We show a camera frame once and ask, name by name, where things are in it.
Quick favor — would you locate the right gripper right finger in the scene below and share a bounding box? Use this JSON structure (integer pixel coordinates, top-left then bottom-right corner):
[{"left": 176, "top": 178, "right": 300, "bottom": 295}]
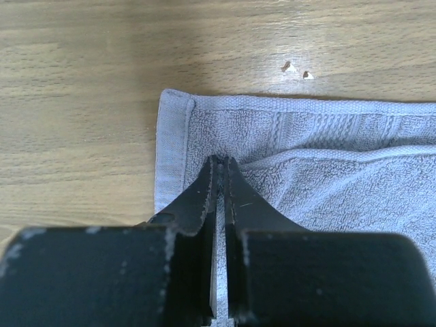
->
[{"left": 223, "top": 157, "right": 435, "bottom": 326}]

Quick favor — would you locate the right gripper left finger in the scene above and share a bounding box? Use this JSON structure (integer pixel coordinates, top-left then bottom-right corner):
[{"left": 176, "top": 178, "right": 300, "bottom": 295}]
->
[{"left": 1, "top": 156, "right": 218, "bottom": 326}]

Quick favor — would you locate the grey towel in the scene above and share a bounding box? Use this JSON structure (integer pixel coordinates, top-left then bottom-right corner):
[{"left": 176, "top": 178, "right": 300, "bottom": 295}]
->
[{"left": 153, "top": 89, "right": 436, "bottom": 317}]

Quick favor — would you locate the white scrap on table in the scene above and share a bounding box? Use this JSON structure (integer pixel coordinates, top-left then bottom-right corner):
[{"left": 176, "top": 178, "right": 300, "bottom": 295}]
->
[{"left": 280, "top": 61, "right": 314, "bottom": 80}]

